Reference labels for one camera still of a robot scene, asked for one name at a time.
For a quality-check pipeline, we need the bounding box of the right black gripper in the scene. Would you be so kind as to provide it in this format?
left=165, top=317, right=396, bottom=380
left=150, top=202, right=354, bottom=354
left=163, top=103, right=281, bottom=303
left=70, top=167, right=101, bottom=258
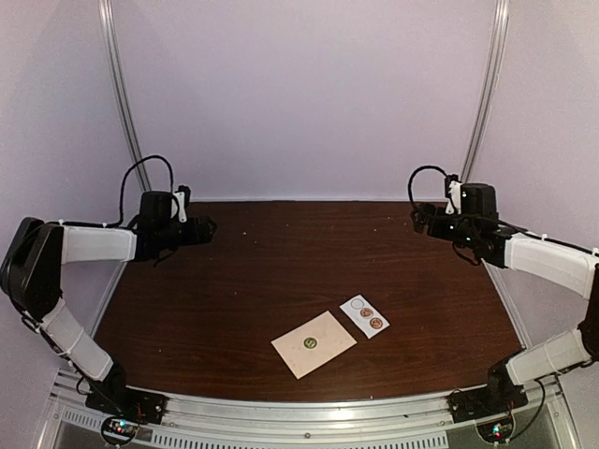
left=412, top=202, right=478, bottom=248

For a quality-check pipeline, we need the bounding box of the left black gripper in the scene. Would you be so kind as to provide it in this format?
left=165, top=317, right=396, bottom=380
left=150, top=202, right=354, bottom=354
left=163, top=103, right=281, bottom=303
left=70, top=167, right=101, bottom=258
left=158, top=215, right=219, bottom=251

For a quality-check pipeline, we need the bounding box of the sticker strip with seals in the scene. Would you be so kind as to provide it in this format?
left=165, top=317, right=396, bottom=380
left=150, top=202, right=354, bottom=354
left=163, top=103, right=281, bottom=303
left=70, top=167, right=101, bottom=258
left=340, top=295, right=389, bottom=340

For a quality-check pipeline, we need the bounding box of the cream envelope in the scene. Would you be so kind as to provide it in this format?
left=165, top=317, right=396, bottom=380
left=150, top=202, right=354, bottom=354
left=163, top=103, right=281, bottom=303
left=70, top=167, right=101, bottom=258
left=270, top=311, right=357, bottom=379

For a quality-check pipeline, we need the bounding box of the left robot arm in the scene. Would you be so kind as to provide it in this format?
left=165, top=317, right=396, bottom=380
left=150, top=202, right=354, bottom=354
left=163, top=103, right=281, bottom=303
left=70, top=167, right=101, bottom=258
left=1, top=190, right=217, bottom=415

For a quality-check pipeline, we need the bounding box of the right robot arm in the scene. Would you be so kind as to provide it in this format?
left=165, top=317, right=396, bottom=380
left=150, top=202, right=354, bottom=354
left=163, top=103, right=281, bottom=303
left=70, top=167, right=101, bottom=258
left=410, top=176, right=598, bottom=413

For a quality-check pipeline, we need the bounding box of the right black camera cable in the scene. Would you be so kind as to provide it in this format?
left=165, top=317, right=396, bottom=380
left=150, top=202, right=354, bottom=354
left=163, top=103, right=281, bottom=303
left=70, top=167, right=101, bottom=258
left=407, top=164, right=450, bottom=211

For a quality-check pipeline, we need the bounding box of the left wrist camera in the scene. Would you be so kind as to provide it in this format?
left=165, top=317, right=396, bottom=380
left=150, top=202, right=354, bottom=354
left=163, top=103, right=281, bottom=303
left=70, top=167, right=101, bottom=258
left=171, top=185, right=191, bottom=224

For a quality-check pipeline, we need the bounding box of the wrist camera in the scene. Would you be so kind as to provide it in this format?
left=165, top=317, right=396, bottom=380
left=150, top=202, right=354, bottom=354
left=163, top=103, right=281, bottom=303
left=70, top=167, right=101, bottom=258
left=171, top=185, right=191, bottom=224
left=444, top=174, right=462, bottom=215

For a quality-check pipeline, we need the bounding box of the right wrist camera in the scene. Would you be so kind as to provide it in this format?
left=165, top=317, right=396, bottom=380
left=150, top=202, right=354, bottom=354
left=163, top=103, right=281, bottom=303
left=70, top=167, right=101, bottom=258
left=444, top=174, right=462, bottom=215

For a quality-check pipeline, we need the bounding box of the left black braided cable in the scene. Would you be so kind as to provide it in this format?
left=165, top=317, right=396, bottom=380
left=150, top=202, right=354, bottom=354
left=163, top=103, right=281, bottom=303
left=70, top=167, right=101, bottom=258
left=110, top=155, right=173, bottom=230

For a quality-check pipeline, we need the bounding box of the right aluminium frame post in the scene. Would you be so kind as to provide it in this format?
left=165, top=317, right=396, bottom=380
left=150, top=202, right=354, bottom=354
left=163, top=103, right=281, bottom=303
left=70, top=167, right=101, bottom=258
left=460, top=0, right=510, bottom=182

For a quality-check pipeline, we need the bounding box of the aluminium frame post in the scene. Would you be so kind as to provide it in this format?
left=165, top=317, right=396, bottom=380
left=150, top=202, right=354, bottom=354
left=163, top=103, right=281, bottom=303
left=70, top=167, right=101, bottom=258
left=460, top=0, right=510, bottom=182
left=97, top=0, right=143, bottom=164

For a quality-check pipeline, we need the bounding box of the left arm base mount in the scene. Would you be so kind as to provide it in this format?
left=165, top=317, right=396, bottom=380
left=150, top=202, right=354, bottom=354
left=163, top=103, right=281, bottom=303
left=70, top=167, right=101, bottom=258
left=85, top=388, right=168, bottom=446

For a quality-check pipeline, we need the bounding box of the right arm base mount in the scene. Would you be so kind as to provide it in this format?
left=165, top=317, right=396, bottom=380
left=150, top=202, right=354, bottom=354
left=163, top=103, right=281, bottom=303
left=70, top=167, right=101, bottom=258
left=446, top=387, right=529, bottom=445

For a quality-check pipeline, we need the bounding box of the left aluminium frame post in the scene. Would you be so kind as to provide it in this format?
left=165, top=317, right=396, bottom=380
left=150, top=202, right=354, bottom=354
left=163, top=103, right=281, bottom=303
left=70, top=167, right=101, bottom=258
left=97, top=0, right=143, bottom=164

